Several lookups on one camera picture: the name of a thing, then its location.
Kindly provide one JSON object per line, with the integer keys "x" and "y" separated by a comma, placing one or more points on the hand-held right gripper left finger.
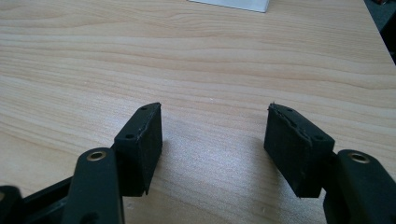
{"x": 138, "y": 149}

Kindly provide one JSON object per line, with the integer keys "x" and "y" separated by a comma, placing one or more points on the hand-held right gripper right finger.
{"x": 295, "y": 152}

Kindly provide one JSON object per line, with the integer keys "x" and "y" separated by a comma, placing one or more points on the white expandable bookend rack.
{"x": 236, "y": 3}

